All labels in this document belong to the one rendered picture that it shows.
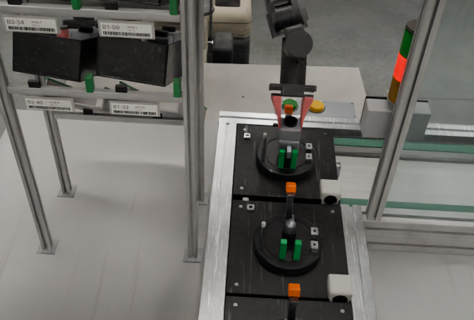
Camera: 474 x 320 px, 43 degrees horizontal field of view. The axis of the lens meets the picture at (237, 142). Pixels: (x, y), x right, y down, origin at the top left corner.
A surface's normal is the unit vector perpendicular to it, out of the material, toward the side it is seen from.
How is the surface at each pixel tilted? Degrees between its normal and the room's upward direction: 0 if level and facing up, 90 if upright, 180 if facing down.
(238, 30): 90
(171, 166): 0
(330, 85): 0
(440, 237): 90
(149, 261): 0
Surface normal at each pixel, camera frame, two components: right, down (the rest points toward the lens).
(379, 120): -0.04, 0.67
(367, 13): 0.04, -0.73
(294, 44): 0.00, 0.04
